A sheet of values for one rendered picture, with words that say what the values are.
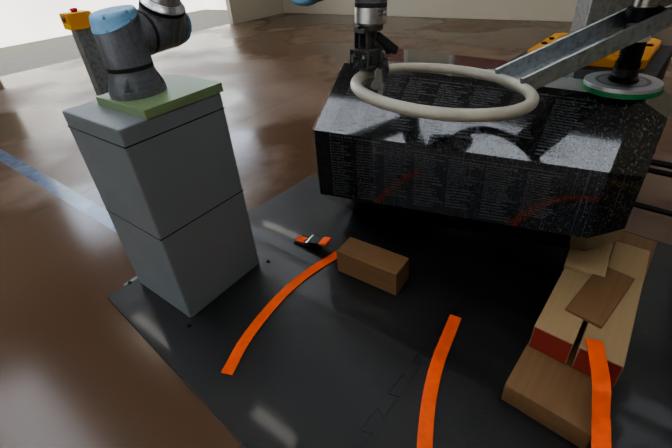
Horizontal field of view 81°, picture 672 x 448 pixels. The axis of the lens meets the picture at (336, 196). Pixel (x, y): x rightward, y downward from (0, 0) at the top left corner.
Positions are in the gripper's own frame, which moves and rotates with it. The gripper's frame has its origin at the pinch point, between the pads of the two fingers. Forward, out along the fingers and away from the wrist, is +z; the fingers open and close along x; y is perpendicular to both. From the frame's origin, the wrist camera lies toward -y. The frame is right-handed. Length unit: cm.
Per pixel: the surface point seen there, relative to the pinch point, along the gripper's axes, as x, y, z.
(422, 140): 3.8, -26.2, 23.2
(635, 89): 60, -49, -1
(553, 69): 44, -23, -9
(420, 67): 7.2, -14.7, -6.2
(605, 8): 31, -128, -15
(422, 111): 31.6, 22.8, -6.6
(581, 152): 54, -36, 17
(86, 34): -174, 24, -5
